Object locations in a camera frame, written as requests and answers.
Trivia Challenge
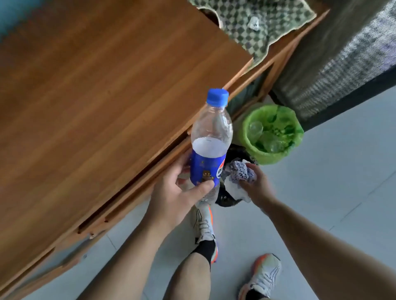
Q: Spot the person's right hand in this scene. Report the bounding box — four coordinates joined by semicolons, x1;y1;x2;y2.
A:
240;163;278;214

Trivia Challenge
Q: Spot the person's left hand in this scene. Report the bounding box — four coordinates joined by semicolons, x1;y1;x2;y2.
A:
144;150;215;232

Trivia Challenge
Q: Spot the white paper wrapper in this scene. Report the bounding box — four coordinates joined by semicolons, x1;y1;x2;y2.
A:
223;159;258;204

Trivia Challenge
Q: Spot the clear plastic bottle blue label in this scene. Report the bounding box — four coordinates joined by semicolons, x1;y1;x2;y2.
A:
189;88;234;208

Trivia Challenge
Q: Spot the person's left forearm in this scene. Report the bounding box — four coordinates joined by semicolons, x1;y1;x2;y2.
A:
76;213;177;300

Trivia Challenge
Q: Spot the person's right forearm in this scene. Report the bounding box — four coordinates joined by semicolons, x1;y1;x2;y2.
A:
261;198;396;300

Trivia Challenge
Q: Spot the black trash bag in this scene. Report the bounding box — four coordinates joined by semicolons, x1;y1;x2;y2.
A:
215;145;260;207

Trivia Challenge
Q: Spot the trash bin with green bag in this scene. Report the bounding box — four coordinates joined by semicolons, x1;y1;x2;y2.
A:
238;104;305;166

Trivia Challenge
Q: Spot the person's left white orange shoe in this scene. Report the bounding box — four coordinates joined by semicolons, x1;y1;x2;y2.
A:
193;204;219;264

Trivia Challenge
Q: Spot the person's white orange shoe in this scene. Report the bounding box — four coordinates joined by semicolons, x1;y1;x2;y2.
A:
193;204;219;264
238;253;283;300

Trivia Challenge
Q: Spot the clear crushed plastic bottle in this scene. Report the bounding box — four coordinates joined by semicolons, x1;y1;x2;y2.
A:
260;131;286;153
248;121;264;139

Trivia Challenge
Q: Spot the person's left black sock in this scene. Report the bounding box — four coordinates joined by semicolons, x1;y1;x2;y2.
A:
190;239;217;270

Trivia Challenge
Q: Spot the person's black sock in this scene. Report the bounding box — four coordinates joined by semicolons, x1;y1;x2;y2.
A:
190;239;217;270
244;289;270;300

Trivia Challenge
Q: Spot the person's left leg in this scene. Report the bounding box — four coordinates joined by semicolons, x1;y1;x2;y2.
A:
162;252;212;300

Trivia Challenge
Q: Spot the person's right white orange shoe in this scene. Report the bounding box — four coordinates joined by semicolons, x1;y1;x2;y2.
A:
238;253;283;300

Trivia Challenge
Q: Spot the person's right black sock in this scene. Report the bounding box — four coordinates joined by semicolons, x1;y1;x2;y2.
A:
244;289;270;300

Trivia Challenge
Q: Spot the brown wooden desk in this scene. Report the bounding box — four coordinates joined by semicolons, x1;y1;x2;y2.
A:
0;0;330;300

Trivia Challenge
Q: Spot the green checkered cloth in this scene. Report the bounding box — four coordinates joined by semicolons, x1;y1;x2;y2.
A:
189;0;317;71

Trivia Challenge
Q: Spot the grey curtain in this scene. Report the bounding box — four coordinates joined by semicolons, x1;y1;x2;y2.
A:
272;0;396;122

